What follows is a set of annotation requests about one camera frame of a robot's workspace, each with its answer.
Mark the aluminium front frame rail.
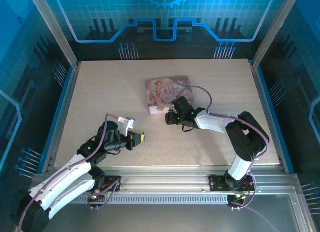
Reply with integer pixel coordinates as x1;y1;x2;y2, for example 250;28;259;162
32;165;301;194

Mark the aluminium side frame rail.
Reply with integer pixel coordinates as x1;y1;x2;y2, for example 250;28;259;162
249;63;292;174
41;63;82;174

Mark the small circuit board with LEDs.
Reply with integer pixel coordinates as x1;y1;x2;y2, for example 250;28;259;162
227;194;247;210
87;193;106;210

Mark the aluminium frame post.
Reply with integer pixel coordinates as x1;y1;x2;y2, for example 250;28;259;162
27;0;81;67
251;0;301;67

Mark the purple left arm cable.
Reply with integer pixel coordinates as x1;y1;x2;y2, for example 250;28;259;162
17;113;123;232

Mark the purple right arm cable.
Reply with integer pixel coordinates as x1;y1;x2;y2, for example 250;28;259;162
188;85;276;232

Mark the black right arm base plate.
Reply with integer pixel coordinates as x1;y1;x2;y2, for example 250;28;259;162
208;173;256;192

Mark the slotted grey cable duct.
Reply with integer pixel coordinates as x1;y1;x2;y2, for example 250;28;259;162
72;194;231;205

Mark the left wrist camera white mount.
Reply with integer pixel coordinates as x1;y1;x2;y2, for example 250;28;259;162
118;116;137;135

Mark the pink illustrated diary book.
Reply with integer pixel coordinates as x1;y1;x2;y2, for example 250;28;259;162
145;76;195;115

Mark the grey metal panel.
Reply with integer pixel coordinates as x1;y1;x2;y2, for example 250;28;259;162
14;186;316;232

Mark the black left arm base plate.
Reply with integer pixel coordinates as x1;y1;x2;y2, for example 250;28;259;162
94;175;123;192

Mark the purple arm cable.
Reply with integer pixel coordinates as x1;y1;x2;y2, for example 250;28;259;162
188;85;276;232
17;113;123;232

